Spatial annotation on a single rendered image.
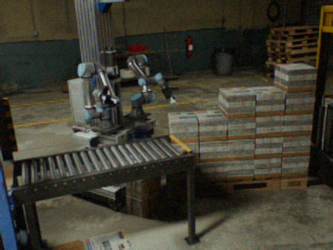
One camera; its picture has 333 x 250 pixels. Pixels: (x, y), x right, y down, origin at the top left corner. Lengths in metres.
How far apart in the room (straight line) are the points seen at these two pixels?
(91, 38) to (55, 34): 6.12
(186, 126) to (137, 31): 6.80
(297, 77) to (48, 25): 7.18
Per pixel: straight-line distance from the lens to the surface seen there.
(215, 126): 3.62
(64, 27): 9.76
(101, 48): 3.65
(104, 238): 3.33
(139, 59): 3.93
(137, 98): 3.84
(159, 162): 2.72
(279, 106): 3.74
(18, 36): 9.72
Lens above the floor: 1.89
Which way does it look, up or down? 18 degrees down
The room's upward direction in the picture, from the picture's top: 3 degrees counter-clockwise
